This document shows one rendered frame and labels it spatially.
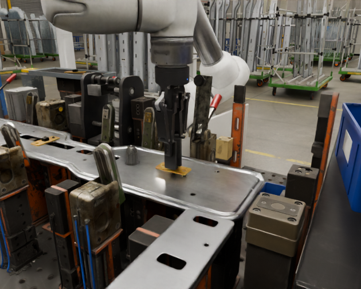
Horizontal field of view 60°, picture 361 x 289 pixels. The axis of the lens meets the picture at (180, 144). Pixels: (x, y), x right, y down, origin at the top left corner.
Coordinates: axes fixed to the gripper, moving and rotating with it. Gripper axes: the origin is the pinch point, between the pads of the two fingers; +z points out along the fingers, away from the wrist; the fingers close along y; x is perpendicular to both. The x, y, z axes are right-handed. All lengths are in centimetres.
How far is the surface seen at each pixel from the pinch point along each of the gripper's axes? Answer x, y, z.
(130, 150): -12.0, 1.1, 1.2
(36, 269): -34, 18, 35
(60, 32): -336, -257, -25
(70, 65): -330, -263, 20
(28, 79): -93, -30, -7
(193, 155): -1.1, -13.1, 5.4
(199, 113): -0.4, -14.7, -6.2
